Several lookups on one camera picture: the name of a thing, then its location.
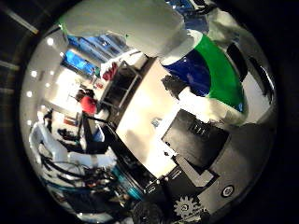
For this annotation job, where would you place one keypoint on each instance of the green spray bottle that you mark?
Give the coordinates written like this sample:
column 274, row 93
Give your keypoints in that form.
column 221, row 74

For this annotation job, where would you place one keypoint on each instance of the teal box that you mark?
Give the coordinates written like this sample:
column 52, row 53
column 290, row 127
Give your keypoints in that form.
column 127, row 184

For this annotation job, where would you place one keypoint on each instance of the black shelf rack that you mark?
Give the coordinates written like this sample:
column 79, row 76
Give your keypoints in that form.
column 123, row 84

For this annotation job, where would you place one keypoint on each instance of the red item on shelf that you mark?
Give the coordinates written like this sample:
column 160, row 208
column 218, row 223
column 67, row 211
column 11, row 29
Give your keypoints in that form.
column 109, row 72

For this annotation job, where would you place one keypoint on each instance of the person in red shirt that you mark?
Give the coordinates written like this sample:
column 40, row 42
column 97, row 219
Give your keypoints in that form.
column 88, row 104

